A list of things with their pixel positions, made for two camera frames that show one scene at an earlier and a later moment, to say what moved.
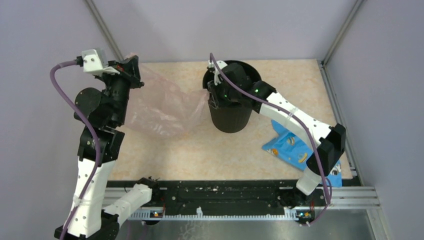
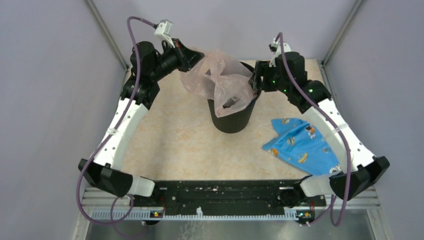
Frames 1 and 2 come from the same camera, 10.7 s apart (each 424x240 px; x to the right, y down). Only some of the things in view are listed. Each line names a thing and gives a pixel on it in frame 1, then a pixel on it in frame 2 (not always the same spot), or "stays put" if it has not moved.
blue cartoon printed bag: (293, 151) stays put
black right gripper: (214, 99) -> (262, 69)
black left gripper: (129, 71) -> (187, 58)
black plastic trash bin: (235, 118) stays put
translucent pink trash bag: (162, 107) -> (217, 76)
